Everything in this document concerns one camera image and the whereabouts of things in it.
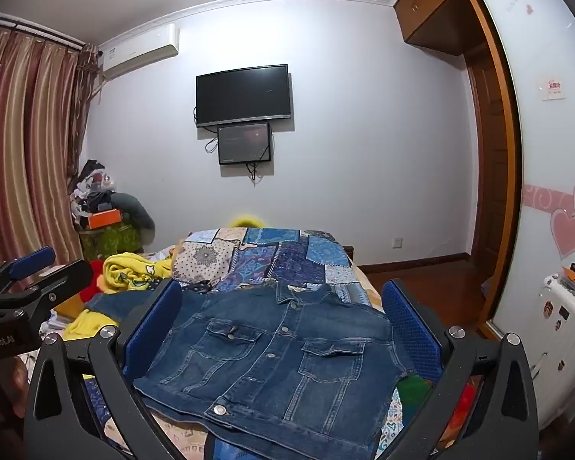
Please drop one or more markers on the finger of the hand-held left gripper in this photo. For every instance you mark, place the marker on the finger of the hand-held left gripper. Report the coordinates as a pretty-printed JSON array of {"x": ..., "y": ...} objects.
[
  {"x": 31, "y": 258},
  {"x": 62, "y": 278}
]

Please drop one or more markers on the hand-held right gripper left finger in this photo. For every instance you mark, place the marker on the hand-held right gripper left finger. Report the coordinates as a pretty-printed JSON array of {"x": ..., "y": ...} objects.
[{"x": 153, "y": 326}]

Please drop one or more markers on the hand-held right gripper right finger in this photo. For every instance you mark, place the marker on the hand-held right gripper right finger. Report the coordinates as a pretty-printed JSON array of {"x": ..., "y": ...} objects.
[{"x": 412, "y": 330}]

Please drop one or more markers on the blue denim jacket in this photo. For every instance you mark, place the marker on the blue denim jacket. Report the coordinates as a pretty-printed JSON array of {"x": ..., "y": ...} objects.
[{"x": 268, "y": 345}]

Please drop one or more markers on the pile of clothes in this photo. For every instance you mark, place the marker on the pile of clothes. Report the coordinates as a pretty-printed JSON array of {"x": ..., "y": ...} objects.
[{"x": 93, "y": 187}]

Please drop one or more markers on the orange box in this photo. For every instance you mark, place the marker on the orange box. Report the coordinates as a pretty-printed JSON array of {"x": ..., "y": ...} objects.
[{"x": 104, "y": 219}]

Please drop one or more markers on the pale purple cloth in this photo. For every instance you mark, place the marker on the pale purple cloth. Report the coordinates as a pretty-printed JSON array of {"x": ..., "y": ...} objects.
[{"x": 486, "y": 290}]

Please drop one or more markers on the dark grey cushion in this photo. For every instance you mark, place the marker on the dark grey cushion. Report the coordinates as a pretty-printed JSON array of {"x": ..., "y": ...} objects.
[{"x": 136, "y": 211}]

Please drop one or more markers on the striped red curtain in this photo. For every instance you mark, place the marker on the striped red curtain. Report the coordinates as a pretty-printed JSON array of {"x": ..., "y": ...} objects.
[{"x": 24, "y": 153}]

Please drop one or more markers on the yellow plush object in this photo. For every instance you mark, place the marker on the yellow plush object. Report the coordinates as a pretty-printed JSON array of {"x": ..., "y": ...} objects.
[{"x": 247, "y": 222}]

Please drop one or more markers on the blue patchwork bed cover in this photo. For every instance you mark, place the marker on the blue patchwork bed cover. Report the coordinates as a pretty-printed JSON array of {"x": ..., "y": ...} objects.
[{"x": 287, "y": 258}]

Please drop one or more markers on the white suitcase with stickers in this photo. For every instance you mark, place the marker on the white suitcase with stickers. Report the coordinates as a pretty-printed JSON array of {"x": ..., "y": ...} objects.
[{"x": 560, "y": 335}]

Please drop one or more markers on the grey tray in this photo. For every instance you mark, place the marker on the grey tray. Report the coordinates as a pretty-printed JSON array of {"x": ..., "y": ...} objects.
[{"x": 569, "y": 281}]

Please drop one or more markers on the wooden room door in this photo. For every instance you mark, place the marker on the wooden room door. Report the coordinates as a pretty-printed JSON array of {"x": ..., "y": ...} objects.
[{"x": 491, "y": 172}]

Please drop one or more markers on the white sliding wardrobe door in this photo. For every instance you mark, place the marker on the white sliding wardrobe door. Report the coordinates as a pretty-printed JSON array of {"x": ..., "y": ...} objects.
[{"x": 546, "y": 163}]

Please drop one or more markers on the white air conditioner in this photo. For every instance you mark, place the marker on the white air conditioner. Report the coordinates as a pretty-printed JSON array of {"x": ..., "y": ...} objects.
[{"x": 141, "y": 50}]

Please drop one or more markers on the white red door sticker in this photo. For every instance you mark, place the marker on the white red door sticker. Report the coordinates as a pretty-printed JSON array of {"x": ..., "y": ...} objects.
[{"x": 553, "y": 88}]

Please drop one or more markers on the wooden overhead cabinet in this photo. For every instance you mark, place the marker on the wooden overhead cabinet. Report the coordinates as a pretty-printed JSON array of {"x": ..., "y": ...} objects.
[{"x": 431, "y": 14}]

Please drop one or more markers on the wooden wardrobe frame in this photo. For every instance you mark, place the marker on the wooden wardrobe frame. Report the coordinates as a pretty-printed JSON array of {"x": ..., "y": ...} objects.
[{"x": 508, "y": 153}]

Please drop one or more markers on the small black wall monitor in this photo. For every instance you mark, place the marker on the small black wall monitor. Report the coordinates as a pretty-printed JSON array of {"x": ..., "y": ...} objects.
[{"x": 244, "y": 143}]

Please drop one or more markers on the curtain rail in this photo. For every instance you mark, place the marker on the curtain rail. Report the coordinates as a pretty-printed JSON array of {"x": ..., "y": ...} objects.
[{"x": 33, "y": 31}]

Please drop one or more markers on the black wall television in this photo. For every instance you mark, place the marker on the black wall television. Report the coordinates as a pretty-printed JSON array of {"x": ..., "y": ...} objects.
[{"x": 244, "y": 96}]

